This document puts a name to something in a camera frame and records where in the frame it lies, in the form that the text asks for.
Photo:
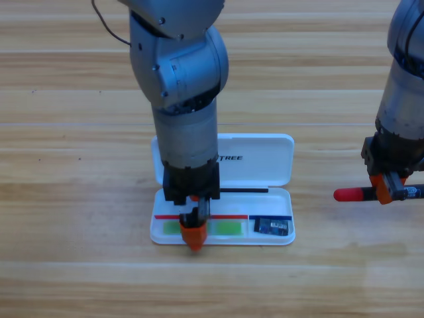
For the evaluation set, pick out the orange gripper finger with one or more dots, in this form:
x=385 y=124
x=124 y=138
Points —
x=386 y=193
x=375 y=181
x=194 y=235
x=194 y=198

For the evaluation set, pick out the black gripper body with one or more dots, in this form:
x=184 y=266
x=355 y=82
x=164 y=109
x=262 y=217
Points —
x=387 y=155
x=192 y=182

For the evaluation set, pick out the red black whiteboard marker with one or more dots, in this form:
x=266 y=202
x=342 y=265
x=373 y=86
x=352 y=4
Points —
x=351 y=194

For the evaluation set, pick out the green highlighter pen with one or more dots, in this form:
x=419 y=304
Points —
x=225 y=228

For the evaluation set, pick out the white Unitree pencil case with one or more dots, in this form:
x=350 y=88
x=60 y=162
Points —
x=261 y=165

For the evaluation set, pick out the black eraser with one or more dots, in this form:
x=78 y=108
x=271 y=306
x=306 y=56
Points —
x=271 y=227

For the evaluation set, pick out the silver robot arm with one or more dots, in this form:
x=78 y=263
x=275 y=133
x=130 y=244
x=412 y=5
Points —
x=401 y=99
x=182 y=99

